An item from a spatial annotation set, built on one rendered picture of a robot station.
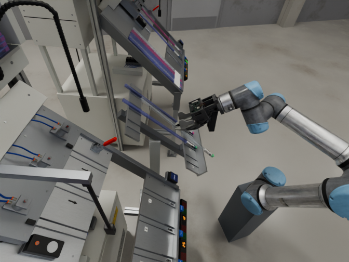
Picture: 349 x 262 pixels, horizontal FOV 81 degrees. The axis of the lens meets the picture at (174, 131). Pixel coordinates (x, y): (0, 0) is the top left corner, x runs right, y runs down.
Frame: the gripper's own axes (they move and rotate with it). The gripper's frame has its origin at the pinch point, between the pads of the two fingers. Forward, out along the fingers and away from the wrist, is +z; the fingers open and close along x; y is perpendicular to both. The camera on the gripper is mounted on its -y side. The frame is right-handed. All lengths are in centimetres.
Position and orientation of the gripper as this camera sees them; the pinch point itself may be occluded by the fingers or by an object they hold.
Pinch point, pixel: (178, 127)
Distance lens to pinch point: 88.0
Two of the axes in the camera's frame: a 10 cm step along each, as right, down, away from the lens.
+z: -8.8, 3.7, 3.0
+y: -4.7, -5.7, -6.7
